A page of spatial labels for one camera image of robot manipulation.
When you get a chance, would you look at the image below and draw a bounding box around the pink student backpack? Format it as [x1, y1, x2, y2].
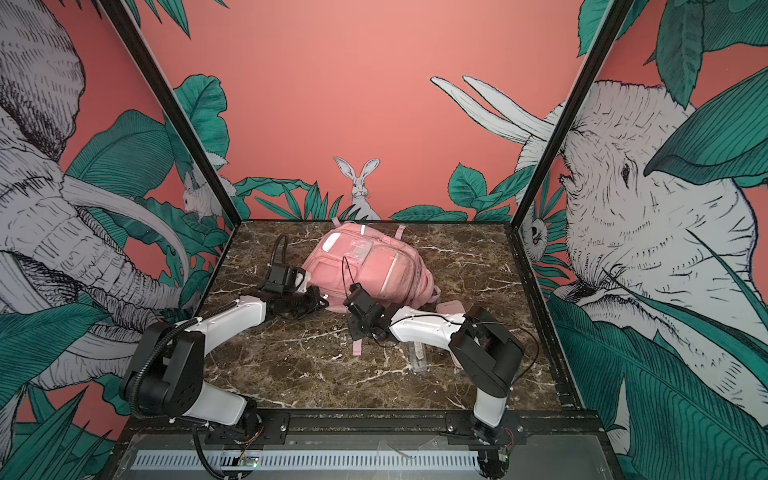
[299, 218, 443, 356]

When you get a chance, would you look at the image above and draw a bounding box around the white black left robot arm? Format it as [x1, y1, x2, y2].
[119, 286, 329, 444]

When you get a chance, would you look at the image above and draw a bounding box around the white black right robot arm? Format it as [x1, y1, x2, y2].
[345, 300, 525, 445]

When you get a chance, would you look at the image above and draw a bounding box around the clear plastic small case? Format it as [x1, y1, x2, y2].
[409, 342, 429, 373]

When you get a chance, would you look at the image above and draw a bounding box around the pink pencil case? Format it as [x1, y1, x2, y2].
[436, 300, 465, 369]

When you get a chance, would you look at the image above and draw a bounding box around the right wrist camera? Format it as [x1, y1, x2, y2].
[343, 283, 377, 317]

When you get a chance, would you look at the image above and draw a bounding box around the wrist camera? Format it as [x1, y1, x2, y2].
[343, 283, 377, 317]
[261, 264, 308, 296]

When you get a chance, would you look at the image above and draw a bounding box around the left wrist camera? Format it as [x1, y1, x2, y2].
[261, 264, 308, 296]

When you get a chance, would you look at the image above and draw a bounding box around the white perforated cable tray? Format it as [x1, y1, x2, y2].
[130, 450, 479, 471]

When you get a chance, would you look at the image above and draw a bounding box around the black front mounting rail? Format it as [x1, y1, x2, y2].
[119, 407, 601, 448]

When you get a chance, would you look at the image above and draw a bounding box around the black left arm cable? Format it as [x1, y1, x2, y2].
[127, 317, 202, 421]

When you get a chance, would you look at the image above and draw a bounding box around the black left corner frame post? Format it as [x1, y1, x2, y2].
[99, 0, 242, 228]

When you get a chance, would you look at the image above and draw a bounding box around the black corner frame post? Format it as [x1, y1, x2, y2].
[511, 0, 633, 230]
[99, 0, 242, 228]

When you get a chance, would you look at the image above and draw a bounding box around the black right corner frame post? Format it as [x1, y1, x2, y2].
[511, 0, 633, 230]

